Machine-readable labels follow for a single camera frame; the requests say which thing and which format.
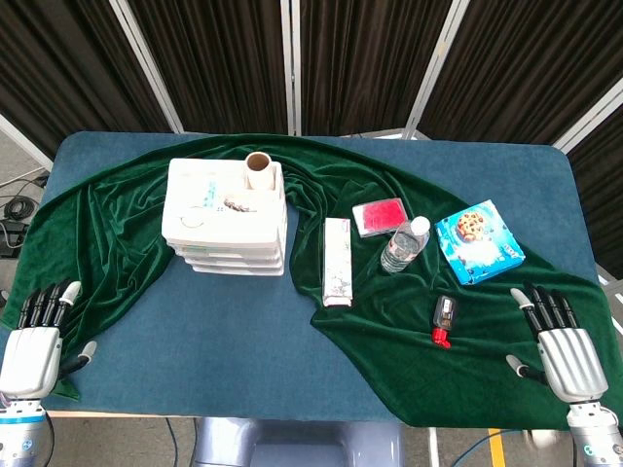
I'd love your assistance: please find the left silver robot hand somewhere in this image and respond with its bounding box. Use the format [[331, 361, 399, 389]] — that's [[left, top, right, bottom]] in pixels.
[[0, 279, 98, 403]]

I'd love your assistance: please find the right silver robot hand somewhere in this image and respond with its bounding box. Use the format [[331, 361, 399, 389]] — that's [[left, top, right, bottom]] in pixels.
[[505, 281, 609, 405]]

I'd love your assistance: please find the grey robot base column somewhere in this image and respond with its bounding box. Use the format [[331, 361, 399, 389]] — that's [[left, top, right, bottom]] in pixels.
[[192, 416, 405, 467]]

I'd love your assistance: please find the white drawer organizer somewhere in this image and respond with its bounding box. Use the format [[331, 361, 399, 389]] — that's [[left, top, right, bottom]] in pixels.
[[161, 158, 289, 278]]

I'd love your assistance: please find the black power adapter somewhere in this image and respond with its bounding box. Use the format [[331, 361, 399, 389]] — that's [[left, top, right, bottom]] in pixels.
[[0, 219, 26, 258]]

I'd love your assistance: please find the small bottle with red cap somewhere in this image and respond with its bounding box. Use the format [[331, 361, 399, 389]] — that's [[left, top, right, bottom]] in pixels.
[[430, 295, 459, 350]]

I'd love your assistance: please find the blue cookie box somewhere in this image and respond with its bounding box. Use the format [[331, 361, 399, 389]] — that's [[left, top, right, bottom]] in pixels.
[[434, 198, 527, 286]]

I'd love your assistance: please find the green velvet cloth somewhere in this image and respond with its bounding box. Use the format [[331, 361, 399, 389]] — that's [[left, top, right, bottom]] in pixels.
[[0, 133, 623, 432]]

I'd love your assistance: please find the blue felt table cover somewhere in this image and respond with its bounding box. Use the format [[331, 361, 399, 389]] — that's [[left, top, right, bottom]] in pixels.
[[0, 129, 603, 424]]

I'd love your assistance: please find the clear plastic water bottle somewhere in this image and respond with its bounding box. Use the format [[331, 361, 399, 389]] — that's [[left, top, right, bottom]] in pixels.
[[380, 215, 432, 274]]

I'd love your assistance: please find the red ink pad case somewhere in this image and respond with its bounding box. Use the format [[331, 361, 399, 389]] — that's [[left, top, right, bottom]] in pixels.
[[351, 197, 409, 239]]

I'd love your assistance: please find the long white carton box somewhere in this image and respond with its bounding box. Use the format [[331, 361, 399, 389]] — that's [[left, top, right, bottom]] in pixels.
[[321, 217, 354, 308]]

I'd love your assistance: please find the brown cardboard tube roll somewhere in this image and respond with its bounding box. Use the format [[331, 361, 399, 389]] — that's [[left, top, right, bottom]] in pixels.
[[244, 151, 276, 192]]

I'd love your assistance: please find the black curtain folding screen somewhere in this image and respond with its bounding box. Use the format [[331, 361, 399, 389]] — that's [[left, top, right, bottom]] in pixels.
[[0, 0, 623, 273]]

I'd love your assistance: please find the black coiled floor cable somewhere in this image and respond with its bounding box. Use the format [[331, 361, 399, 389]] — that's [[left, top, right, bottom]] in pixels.
[[3, 194, 38, 221]]

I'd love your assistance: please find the blue floor cable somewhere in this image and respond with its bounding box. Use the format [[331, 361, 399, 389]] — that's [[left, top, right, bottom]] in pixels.
[[164, 417, 182, 467]]

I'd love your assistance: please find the metal clip chain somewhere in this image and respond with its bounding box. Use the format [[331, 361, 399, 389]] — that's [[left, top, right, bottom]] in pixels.
[[222, 194, 258, 214]]

